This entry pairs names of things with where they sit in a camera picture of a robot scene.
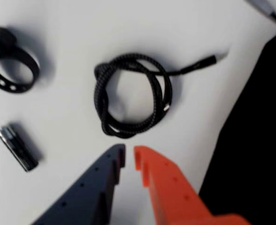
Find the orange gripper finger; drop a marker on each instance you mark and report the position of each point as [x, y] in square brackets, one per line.
[175, 192]

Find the blue-grey gripper finger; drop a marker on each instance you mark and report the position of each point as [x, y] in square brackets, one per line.
[86, 199]

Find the black fabric tote bag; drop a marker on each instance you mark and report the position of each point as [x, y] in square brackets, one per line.
[257, 140]

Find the small black flashlight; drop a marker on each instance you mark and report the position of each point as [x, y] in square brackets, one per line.
[17, 147]

